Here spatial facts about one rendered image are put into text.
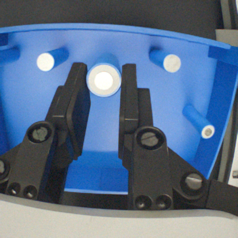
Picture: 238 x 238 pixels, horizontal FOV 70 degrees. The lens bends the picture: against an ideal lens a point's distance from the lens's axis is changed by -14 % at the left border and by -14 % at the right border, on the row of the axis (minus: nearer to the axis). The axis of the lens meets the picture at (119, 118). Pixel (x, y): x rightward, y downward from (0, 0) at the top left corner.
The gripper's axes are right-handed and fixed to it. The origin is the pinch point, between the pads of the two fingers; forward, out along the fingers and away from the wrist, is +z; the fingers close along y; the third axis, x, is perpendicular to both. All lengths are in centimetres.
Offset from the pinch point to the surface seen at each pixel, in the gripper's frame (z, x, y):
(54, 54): 8.7, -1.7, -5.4
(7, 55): 10.2, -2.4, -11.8
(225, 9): 58, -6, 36
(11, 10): 54, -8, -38
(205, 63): 14.8, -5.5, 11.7
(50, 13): 54, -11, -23
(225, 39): 50, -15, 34
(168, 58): 8.7, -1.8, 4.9
